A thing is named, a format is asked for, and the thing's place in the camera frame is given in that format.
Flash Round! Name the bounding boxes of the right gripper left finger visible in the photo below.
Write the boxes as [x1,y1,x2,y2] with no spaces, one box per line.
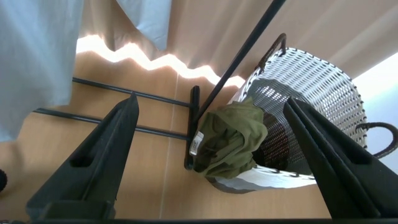
[26,93,140,220]

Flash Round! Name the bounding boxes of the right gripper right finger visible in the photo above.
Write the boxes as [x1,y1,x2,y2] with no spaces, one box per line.
[282,96,398,218]

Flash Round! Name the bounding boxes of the green garment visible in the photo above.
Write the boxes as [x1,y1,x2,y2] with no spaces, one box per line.
[188,98,269,180]

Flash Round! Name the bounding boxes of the pale grey shorts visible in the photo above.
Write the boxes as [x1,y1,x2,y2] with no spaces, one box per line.
[0,0,173,142]

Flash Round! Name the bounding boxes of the white laundry basket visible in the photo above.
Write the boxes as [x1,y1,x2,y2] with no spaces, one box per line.
[206,33,398,194]

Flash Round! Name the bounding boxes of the black clothes rack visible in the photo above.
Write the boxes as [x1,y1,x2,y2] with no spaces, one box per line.
[33,0,287,170]

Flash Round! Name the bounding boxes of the beige curtain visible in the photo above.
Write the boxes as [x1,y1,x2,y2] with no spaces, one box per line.
[79,0,398,88]

